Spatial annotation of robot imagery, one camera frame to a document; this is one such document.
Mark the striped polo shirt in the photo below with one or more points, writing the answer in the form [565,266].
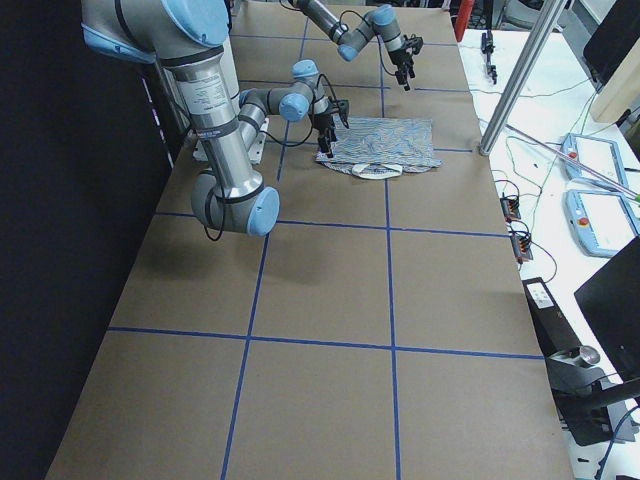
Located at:
[381,148]

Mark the red cylinder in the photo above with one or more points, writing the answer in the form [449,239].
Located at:
[462,19]

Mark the lower blue teach pendant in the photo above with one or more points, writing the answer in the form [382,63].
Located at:
[602,222]

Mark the lower small circuit board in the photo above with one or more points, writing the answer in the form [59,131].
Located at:
[521,245]

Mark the black stand with metal knob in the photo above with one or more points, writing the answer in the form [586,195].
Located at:
[591,405]

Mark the aluminium frame post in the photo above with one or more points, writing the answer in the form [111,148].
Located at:
[533,47]

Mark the black box with label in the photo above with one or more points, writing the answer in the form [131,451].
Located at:
[553,331]

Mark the small circuit board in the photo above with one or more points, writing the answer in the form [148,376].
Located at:
[510,208]
[521,245]

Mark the metal rod green tip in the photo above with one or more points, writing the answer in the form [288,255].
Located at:
[572,159]

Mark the black monitor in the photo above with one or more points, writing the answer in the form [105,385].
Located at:
[609,302]

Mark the upper small circuit board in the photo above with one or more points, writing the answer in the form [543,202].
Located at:
[510,208]

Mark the upper blue teach pendant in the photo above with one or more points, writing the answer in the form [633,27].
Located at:
[599,154]

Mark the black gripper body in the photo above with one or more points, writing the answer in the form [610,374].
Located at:
[401,63]
[322,121]

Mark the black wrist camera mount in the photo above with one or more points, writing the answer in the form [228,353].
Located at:
[340,107]
[413,44]

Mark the blue teach pendant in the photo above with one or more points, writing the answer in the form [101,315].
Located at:
[602,222]
[599,154]

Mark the black selfie stick tool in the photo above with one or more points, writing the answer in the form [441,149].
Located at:
[487,49]

